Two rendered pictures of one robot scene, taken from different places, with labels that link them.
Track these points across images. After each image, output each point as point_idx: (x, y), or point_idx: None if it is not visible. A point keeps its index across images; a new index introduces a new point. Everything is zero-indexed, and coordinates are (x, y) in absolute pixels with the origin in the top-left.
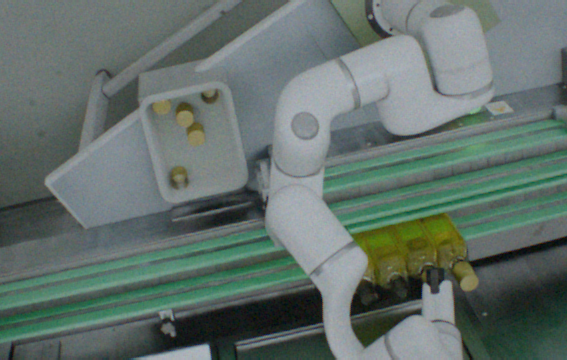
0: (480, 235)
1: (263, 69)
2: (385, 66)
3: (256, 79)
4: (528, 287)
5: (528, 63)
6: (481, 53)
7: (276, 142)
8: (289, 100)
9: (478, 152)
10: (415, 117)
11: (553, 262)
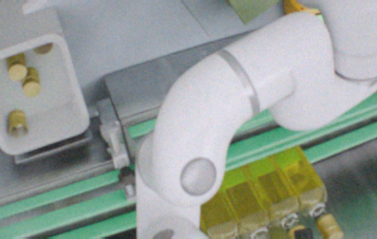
0: (325, 156)
1: (99, 3)
2: (293, 67)
3: (91, 13)
4: (359, 193)
5: None
6: None
7: (155, 188)
8: (174, 141)
9: None
10: (317, 117)
11: (376, 160)
